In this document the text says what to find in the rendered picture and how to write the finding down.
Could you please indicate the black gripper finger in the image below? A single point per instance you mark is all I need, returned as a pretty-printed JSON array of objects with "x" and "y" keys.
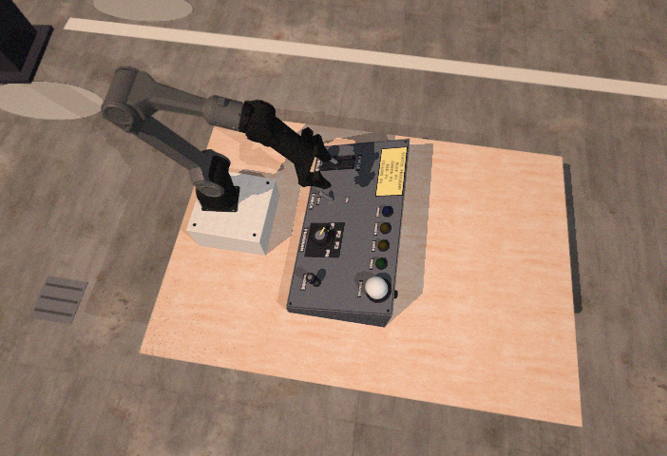
[
  {"x": 323, "y": 154},
  {"x": 318, "y": 180}
]

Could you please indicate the grey control console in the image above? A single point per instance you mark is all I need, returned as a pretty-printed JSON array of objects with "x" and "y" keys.
[{"x": 346, "y": 261}]

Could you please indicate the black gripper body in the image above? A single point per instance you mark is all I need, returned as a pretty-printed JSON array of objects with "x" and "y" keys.
[{"x": 303, "y": 157}]

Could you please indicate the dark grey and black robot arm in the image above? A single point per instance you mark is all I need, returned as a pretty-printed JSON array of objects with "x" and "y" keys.
[{"x": 133, "y": 93}]

